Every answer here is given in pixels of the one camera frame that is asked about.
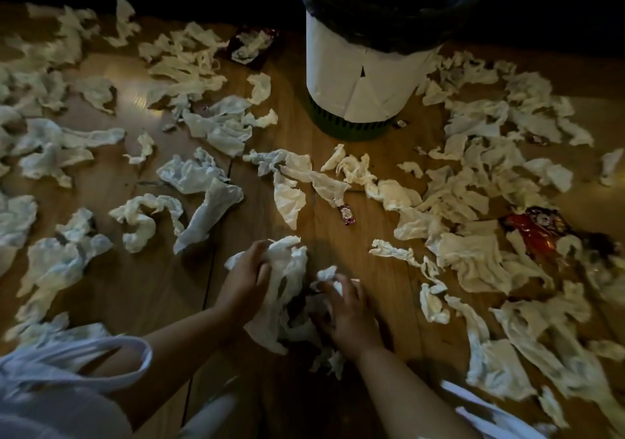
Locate paper-wrapped white trash bin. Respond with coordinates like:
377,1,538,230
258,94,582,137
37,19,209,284
306,10,440,141

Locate scattered crumpled white tissues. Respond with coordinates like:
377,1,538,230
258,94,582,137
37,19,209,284
0,0,625,437

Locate long white tissue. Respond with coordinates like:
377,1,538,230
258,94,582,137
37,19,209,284
224,236,313,356

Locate red shiny snack wrapper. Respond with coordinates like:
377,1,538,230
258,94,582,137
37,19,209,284
500,205,617,271

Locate dark red snack wrapper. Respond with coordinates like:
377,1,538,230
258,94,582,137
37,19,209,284
227,25,280,67

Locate person's left hand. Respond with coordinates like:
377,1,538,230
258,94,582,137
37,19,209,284
214,239,273,331

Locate person's right forearm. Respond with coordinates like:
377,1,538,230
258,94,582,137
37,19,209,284
355,346,484,439

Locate person's white shirt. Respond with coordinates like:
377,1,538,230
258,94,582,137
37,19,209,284
0,324,154,439

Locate person's right hand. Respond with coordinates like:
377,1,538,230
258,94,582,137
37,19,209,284
312,274,386,362

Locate person's left forearm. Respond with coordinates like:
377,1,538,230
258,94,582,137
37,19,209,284
90,304,237,432

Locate small white tissue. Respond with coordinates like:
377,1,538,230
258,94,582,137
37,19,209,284
281,265,362,381

